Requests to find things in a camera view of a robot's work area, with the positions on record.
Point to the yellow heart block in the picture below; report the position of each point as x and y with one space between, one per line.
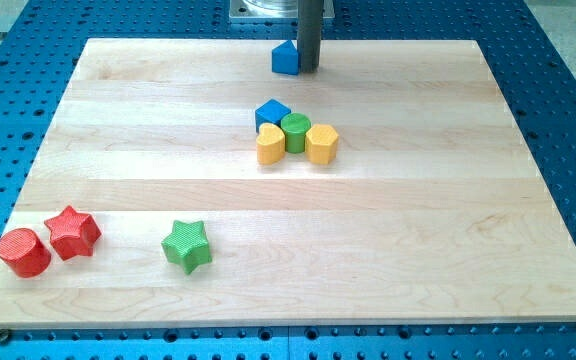
270 144

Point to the yellow hexagon block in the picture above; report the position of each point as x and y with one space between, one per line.
321 144

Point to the green cylinder block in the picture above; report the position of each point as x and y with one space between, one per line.
295 126

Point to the blue cube block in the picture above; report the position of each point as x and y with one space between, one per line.
270 112

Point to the light wooden board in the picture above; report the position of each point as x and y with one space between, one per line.
433 210

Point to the green star block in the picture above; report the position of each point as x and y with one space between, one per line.
187 245

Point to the blue triangle block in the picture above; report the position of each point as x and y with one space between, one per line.
285 59

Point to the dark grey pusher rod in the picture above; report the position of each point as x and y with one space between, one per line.
309 31

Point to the red star block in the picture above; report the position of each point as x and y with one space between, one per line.
72 233

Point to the red cylinder block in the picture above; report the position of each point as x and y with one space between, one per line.
22 250

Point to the left board stop screw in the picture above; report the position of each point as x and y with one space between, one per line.
5 335

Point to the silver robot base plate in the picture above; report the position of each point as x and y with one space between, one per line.
263 10

